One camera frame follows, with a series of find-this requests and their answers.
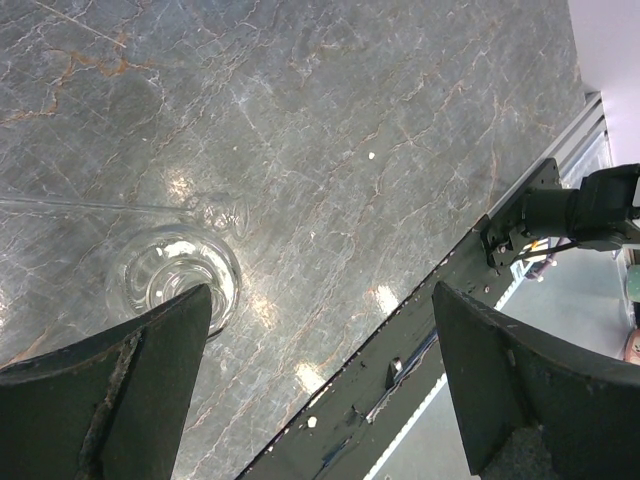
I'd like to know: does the teal patterned cylinder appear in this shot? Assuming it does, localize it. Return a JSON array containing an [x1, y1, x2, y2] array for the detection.
[[626, 264, 640, 303]]

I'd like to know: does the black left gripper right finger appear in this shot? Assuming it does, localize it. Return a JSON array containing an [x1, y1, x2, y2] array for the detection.
[[433, 282, 639, 479]]

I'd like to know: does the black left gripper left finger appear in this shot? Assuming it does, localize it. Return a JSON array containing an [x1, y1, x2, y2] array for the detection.
[[1, 285, 212, 479]]

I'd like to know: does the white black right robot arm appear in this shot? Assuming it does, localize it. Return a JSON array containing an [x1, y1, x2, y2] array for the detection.
[[480, 158, 639, 271]]

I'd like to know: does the clear glass flask stopper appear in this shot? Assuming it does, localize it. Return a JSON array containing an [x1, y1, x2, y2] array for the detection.
[[193, 192, 249, 240]]

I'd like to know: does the light blue cable duct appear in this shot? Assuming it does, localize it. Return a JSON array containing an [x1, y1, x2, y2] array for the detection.
[[364, 373, 447, 480]]

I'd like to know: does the pink ghost pattern cup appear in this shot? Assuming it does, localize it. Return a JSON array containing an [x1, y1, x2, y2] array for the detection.
[[624, 329, 640, 365]]

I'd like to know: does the clear glass stirring rod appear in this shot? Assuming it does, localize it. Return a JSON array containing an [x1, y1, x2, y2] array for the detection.
[[1, 196, 195, 214]]

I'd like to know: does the clear glass flask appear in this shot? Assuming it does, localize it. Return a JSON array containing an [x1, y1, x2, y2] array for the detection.
[[105, 224, 242, 338]]

